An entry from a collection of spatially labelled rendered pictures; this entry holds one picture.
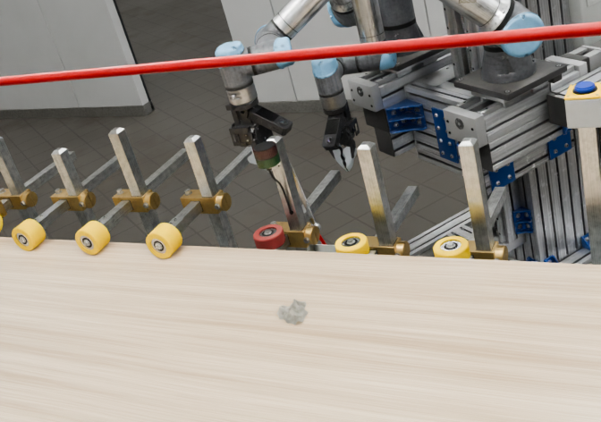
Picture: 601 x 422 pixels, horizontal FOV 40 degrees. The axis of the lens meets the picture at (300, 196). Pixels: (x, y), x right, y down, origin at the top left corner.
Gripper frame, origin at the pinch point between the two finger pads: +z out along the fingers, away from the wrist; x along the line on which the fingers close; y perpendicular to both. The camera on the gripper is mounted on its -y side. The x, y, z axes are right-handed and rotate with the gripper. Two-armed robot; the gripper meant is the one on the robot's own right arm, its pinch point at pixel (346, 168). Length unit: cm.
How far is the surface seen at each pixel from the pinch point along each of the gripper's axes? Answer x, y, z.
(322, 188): -0.7, -17.7, -3.2
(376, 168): -31, -41, -22
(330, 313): -32, -78, -7
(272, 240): -3, -51, -7
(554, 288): -76, -64, -7
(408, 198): -26.1, -16.8, 0.6
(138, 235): 178, 79, 82
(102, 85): 320, 236, 56
